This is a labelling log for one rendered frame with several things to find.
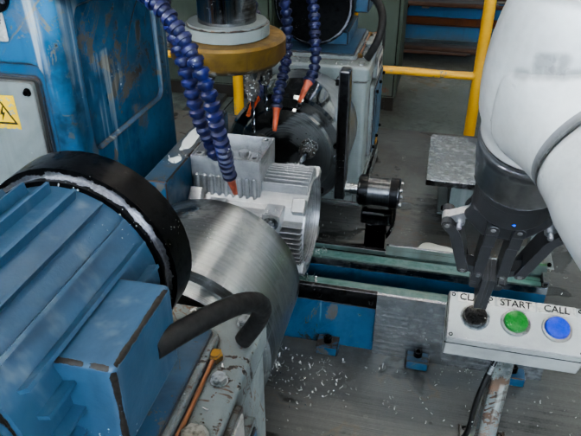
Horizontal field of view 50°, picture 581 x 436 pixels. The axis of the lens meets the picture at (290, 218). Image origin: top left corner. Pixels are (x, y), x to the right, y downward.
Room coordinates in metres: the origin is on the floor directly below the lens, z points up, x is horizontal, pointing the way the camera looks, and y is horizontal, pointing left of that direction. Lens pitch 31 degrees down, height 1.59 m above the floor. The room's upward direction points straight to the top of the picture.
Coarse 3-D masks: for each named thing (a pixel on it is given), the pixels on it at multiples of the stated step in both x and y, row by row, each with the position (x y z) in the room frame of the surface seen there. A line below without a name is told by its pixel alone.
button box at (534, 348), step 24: (456, 312) 0.63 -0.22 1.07; (504, 312) 0.62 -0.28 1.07; (528, 312) 0.62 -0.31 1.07; (552, 312) 0.62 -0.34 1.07; (576, 312) 0.62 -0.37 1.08; (456, 336) 0.60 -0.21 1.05; (480, 336) 0.60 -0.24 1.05; (504, 336) 0.60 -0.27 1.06; (528, 336) 0.59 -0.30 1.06; (576, 336) 0.59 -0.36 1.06; (504, 360) 0.60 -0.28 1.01; (528, 360) 0.59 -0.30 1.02; (552, 360) 0.58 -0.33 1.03; (576, 360) 0.57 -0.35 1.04
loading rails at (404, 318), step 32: (320, 256) 0.97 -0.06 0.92; (352, 256) 0.97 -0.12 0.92; (384, 256) 0.97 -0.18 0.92; (416, 256) 0.96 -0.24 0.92; (448, 256) 0.95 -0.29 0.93; (320, 288) 0.87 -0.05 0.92; (352, 288) 0.86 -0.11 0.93; (384, 288) 0.87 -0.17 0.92; (416, 288) 0.93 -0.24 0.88; (448, 288) 0.91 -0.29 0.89; (512, 288) 0.89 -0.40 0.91; (544, 288) 0.88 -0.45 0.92; (320, 320) 0.87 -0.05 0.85; (352, 320) 0.85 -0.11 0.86; (384, 320) 0.83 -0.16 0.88; (416, 320) 0.82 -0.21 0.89; (320, 352) 0.83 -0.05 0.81; (384, 352) 0.83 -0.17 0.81; (416, 352) 0.81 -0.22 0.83; (512, 384) 0.75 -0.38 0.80
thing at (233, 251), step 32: (192, 224) 0.69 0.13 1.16; (224, 224) 0.70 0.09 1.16; (256, 224) 0.72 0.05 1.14; (192, 256) 0.62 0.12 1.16; (224, 256) 0.63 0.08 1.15; (256, 256) 0.66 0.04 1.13; (288, 256) 0.71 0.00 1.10; (192, 288) 0.58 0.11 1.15; (224, 288) 0.58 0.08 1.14; (256, 288) 0.61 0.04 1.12; (288, 288) 0.67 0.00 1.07; (288, 320) 0.66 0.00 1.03
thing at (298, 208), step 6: (318, 168) 1.00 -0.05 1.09; (318, 174) 0.99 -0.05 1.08; (192, 186) 0.93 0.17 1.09; (192, 192) 0.92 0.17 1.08; (198, 192) 0.92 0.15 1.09; (204, 192) 0.93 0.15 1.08; (192, 198) 0.91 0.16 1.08; (198, 198) 0.91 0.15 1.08; (294, 198) 0.89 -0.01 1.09; (294, 204) 0.88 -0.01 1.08; (300, 204) 0.88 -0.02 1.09; (306, 204) 0.89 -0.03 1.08; (294, 210) 0.87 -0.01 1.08; (300, 210) 0.87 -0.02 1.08; (318, 228) 1.00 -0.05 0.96; (300, 270) 0.87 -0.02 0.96
